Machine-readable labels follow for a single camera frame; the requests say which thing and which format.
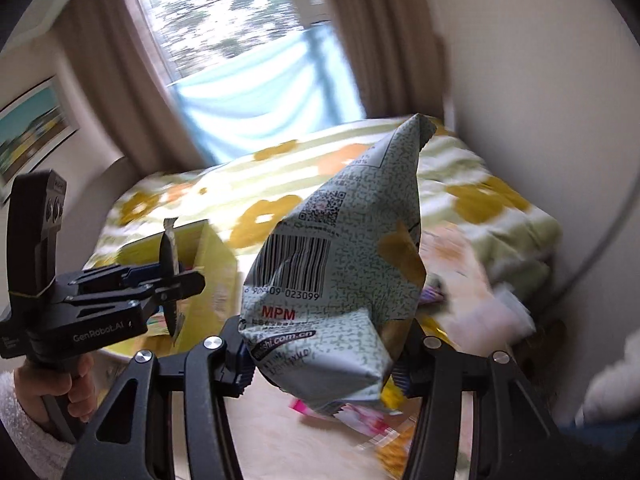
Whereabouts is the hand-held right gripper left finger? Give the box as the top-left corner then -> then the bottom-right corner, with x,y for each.
60,316 -> 258,480

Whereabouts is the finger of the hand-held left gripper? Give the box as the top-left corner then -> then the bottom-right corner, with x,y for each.
127,270 -> 207,311
75,264 -> 168,295

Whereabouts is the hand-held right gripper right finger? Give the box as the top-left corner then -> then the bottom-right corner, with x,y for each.
387,317 -> 576,480

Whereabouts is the yellow cardboard box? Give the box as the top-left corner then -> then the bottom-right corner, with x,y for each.
117,220 -> 241,356

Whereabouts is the pale green patterned snack bag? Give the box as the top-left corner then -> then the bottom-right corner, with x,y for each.
239,112 -> 437,417

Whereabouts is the person's left hand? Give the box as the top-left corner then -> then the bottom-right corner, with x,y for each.
15,355 -> 98,431

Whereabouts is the pink snack packet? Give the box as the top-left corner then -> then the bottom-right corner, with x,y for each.
289,395 -> 396,448

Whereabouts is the peach floral bed sheet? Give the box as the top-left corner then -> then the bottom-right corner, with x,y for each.
90,220 -> 541,480

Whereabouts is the beige curtain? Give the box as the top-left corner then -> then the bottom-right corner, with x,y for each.
52,0 -> 211,176
310,0 -> 448,121

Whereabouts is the striped floral blanket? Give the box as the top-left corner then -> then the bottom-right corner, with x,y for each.
87,115 -> 561,291

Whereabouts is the light blue cloth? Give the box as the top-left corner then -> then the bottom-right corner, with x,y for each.
167,22 -> 366,166

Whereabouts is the white cloth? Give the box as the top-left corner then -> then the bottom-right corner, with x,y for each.
575,330 -> 640,426

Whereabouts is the window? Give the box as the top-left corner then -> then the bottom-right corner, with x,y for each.
130,0 -> 333,86

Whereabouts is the framed wall picture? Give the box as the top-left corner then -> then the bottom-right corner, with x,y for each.
0,76 -> 81,188

